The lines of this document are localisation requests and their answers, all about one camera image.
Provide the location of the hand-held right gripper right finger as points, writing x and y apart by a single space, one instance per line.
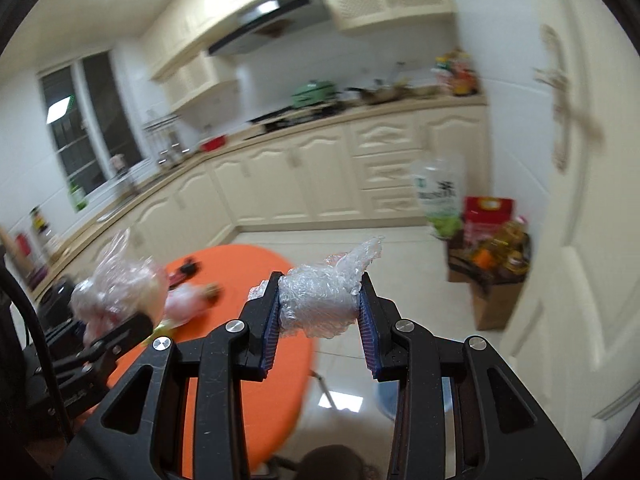
369 340

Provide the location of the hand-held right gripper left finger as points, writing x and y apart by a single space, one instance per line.
270 332

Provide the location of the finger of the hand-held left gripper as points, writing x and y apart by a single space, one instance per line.
125 334

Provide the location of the clear pinkish plastic bag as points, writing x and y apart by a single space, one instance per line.
120 285

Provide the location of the clear plastic wrap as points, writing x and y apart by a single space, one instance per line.
320 300

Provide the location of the blue plastic bin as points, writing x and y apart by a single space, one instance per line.
386 402

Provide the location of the pink wrapper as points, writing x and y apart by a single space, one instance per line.
187 305

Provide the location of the small items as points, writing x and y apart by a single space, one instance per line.
177 277

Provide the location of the small black wrapper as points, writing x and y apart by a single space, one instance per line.
190 265

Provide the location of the orange round table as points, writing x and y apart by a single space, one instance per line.
235 270

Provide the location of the black rice cooker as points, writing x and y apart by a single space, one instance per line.
57 300

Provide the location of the large clear jar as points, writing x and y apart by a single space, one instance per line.
50 244

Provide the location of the person's leg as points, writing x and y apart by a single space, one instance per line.
332 462

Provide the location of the cardboard box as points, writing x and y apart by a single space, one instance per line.
492 305

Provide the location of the green glass bottle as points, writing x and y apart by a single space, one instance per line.
77 199

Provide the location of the yellow label bottle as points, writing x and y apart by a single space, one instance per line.
37 219

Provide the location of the cream base cabinets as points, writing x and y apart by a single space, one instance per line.
300 175

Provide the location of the clear green rice bag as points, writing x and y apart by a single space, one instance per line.
440 195

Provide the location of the red food bag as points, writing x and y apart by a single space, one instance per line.
487 220

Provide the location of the yellow oil bottle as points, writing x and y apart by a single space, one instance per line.
512 240

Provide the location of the beige countertop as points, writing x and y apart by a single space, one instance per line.
220 149

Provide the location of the red plastic basin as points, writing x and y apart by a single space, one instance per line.
214 144

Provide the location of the black gas stove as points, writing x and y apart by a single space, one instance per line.
295 119

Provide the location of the kitchen window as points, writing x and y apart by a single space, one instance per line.
90 120

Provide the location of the white door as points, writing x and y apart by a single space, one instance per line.
575 260

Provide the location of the green electric pot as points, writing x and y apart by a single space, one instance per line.
312 92

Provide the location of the metal wok with lid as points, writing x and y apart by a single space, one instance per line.
372 94

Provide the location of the cluster of condiment bottles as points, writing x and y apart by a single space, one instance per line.
457 75

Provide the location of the steel range hood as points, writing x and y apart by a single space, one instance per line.
270 20

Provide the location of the cream upper wall cabinets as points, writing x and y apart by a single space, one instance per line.
210 15

